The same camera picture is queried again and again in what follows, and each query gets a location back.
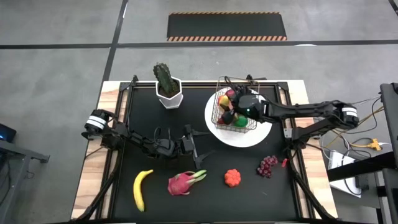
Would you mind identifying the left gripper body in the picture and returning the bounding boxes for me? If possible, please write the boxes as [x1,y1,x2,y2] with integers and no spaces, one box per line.
[175,130,197,157]

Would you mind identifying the pink dragon fruit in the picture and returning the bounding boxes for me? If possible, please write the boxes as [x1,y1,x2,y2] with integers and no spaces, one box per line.
[167,169,208,197]

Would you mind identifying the black device with blue light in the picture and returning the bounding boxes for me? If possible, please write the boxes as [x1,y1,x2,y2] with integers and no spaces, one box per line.
[0,123,17,144]

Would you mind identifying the white box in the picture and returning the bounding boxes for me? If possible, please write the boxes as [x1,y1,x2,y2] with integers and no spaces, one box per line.
[328,150,363,198]

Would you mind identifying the black metal rig frame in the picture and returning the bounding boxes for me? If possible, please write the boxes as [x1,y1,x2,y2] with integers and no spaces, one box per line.
[71,74,338,224]

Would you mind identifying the yellow power cable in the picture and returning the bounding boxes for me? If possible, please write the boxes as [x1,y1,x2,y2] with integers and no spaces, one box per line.
[340,133,371,149]

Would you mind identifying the white round plate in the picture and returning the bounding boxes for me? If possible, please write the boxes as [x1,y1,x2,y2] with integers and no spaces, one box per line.
[204,86,274,149]

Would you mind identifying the black hazard striped floor mat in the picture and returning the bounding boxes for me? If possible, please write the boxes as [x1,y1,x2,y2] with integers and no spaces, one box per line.
[166,11,288,42]

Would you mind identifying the orange bumpy fruit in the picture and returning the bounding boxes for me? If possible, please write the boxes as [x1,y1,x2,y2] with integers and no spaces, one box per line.
[224,169,242,188]

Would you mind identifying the metal wire basket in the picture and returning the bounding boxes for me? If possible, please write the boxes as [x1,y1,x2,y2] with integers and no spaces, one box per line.
[211,76,261,133]

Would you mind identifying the black table mat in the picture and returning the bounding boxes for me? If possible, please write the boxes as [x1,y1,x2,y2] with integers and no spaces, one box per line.
[113,83,299,220]

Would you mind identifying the black upright panel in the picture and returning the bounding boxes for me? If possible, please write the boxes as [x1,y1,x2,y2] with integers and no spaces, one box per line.
[379,82,398,156]

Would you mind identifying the green cucumber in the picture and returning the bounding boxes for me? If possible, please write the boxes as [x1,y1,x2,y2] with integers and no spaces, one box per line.
[152,62,178,96]

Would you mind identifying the grey desk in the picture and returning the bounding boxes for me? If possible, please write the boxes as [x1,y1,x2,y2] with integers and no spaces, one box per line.
[0,138,50,224]

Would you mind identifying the yellow banana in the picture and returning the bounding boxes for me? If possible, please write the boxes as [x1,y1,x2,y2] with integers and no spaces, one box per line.
[133,169,154,213]

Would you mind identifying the red grape bunch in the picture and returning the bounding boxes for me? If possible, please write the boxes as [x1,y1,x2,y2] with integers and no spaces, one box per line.
[256,155,279,179]

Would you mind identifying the black side table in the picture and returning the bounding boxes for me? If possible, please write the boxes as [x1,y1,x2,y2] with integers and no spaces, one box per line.
[326,151,398,224]

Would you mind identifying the black cable sleeve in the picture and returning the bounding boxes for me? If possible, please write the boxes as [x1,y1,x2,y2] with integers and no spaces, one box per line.
[287,149,336,222]
[74,149,124,222]

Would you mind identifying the yellow papaya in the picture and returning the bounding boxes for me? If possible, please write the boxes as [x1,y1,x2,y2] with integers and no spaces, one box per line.
[217,95,233,112]

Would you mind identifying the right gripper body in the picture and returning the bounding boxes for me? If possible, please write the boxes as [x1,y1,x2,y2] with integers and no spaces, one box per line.
[231,92,269,123]

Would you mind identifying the yellow power plug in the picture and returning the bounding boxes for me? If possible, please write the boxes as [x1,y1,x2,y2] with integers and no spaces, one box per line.
[366,138,382,152]

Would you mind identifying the green lime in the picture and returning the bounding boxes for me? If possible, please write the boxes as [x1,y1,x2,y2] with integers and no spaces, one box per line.
[233,114,249,128]

